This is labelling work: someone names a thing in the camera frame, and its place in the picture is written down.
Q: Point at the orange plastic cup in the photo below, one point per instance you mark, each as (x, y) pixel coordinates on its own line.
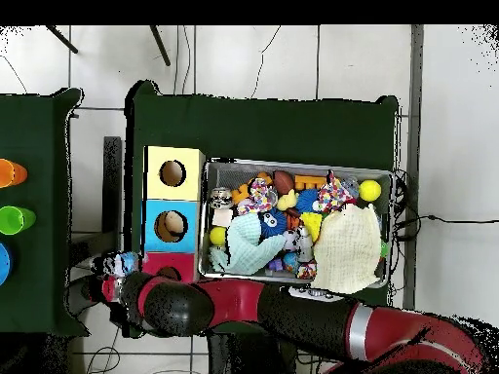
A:
(11, 173)

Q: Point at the dark green table cloth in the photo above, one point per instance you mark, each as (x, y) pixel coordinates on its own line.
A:
(253, 128)
(39, 272)

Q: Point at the black tripod leg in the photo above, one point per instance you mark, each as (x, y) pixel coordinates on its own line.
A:
(160, 46)
(62, 39)

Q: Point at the blue spiky ball with eyes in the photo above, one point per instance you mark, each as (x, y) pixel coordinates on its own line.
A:
(273, 225)

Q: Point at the mint green waffle cloth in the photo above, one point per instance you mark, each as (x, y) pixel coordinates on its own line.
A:
(249, 249)

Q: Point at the green plastic cup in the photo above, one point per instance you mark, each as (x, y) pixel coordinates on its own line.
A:
(15, 220)

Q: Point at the cream waffle cloth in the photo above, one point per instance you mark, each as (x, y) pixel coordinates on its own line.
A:
(347, 249)

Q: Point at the blue plastic cup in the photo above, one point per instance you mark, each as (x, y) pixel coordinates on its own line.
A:
(4, 265)

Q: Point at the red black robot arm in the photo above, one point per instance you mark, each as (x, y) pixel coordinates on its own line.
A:
(234, 304)

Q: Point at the brown toy football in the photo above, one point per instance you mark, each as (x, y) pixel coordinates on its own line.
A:
(284, 181)

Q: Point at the yellow ball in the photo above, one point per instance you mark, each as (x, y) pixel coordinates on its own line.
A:
(369, 190)

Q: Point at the crushed metal can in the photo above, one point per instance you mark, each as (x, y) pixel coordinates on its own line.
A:
(221, 198)

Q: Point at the orange toy block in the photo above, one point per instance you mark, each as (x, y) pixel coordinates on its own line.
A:
(310, 182)

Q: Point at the shallow silver mesh bin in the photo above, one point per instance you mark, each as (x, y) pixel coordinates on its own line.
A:
(226, 177)

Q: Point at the yellow cheese wedge toy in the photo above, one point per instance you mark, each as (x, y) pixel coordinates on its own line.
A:
(312, 224)

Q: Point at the wooden box with three holes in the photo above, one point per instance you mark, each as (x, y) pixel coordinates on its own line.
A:
(187, 187)

